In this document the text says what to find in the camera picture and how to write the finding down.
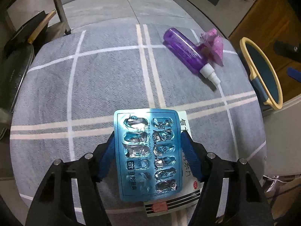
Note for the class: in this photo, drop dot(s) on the grey checked tablecloth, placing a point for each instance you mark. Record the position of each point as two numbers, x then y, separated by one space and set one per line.
65 109

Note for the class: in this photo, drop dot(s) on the metal shelf rack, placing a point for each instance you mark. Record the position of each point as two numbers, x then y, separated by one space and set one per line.
62 16

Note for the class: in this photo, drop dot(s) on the wooden tall cupboard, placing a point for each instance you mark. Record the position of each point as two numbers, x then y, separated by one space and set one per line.
267 22

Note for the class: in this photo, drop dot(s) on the pink crumpled wrapper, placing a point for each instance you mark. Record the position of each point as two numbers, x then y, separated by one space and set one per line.
211 45

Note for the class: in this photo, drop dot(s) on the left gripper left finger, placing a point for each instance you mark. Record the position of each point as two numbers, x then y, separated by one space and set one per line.
105 156

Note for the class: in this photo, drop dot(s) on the teal and yellow trash bin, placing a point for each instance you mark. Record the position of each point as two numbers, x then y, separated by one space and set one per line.
262 75

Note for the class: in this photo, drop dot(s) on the blue pill blister pack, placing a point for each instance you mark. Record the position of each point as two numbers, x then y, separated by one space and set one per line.
148 154

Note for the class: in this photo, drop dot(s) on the purple spray bottle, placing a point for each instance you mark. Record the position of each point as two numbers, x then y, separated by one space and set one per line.
189 54

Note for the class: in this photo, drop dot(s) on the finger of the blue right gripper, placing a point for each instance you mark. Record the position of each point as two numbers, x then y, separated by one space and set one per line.
293 73

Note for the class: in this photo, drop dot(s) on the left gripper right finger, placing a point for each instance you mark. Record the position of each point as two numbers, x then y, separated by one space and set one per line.
194 153

